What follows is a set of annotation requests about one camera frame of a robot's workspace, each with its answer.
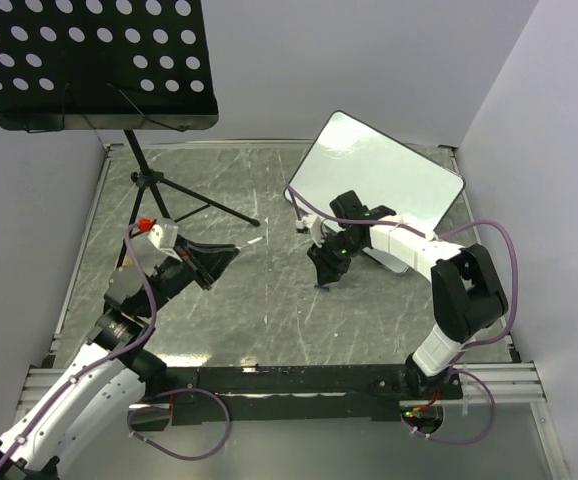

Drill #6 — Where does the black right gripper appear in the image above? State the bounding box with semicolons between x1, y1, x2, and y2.
307;231;365;287

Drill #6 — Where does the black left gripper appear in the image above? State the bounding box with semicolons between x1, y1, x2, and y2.
139;233;239;317

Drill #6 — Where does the white whiteboard marker pen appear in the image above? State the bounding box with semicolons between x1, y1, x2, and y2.
237;236;265;251

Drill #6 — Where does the white whiteboard black frame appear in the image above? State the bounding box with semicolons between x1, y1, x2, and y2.
286;111;465;272

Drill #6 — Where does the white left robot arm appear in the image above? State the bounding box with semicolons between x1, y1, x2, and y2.
0;237;240;479

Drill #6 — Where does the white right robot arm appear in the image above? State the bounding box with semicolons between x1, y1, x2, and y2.
295;190;509;398

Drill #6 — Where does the black perforated music stand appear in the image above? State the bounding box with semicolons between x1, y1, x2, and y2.
0;0;261;266

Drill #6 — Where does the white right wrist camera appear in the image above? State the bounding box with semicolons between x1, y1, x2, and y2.
295;214;325;245

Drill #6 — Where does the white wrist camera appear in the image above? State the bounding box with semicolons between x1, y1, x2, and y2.
295;214;325;245
137;218;180;260

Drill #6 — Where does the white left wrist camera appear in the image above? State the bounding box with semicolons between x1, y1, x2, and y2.
137;218;180;260

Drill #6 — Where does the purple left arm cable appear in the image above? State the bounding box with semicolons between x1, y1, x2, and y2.
0;222;233;480

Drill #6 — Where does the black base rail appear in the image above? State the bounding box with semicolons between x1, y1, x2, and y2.
141;364;463;426

